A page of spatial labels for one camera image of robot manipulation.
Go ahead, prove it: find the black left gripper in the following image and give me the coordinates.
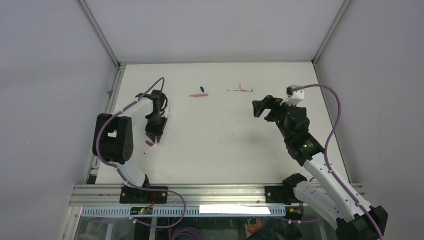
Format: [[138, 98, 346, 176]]
[[145, 112, 167, 142]]

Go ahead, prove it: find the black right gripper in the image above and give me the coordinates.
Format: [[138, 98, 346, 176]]
[[251, 95, 297, 143]]

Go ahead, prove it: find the white pen red tip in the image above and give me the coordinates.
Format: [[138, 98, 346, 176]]
[[143, 144, 156, 155]]

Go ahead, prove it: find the magenta pen cap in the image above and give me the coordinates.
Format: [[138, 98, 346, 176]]
[[145, 140, 154, 147]]

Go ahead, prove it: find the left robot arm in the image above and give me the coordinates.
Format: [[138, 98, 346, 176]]
[[92, 90, 168, 203]]

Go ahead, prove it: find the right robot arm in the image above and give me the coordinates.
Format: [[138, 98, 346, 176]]
[[252, 95, 388, 240]]

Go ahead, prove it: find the black green tipped pen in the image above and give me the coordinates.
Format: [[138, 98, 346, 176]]
[[227, 89, 253, 92]]

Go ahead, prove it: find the pink pen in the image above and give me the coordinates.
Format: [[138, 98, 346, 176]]
[[189, 93, 209, 98]]

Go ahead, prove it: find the small circuit board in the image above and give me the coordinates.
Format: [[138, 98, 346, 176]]
[[130, 207, 153, 216]]

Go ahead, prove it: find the orange object below table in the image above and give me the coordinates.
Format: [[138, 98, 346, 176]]
[[245, 217, 268, 236]]

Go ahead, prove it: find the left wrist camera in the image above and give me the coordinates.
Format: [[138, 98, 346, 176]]
[[161, 106, 170, 118]]

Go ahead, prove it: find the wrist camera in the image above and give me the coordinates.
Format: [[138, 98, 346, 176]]
[[161, 106, 170, 118], [285, 85, 305, 106]]

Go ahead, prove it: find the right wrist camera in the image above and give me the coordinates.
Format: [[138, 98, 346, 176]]
[[285, 85, 305, 106]]

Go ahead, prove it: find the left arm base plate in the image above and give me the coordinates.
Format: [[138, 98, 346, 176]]
[[119, 185, 168, 204]]

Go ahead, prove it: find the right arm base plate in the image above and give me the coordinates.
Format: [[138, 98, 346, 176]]
[[264, 185, 301, 205]]

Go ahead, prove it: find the aluminium frame rail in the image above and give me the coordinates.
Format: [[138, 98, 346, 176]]
[[68, 183, 365, 208]]

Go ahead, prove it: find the white slotted cable duct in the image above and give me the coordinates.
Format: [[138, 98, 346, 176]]
[[81, 205, 286, 218]]

